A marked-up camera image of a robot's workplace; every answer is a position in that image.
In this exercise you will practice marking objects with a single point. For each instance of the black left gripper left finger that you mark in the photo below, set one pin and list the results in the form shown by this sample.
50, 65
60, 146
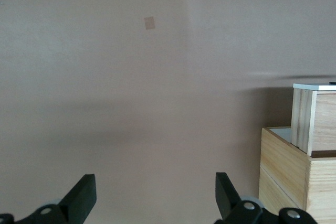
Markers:
78, 197

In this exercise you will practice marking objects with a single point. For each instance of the wooden drawer with white front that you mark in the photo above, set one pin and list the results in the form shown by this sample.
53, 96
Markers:
323, 121

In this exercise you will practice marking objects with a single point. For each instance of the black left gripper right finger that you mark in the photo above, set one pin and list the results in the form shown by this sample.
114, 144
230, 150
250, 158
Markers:
228, 197

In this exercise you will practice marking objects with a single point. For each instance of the light wooden drawer cabinet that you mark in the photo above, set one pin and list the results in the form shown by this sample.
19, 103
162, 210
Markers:
283, 171

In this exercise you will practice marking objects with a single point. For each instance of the small brown tape patch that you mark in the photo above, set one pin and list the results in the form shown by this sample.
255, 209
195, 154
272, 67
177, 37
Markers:
149, 22

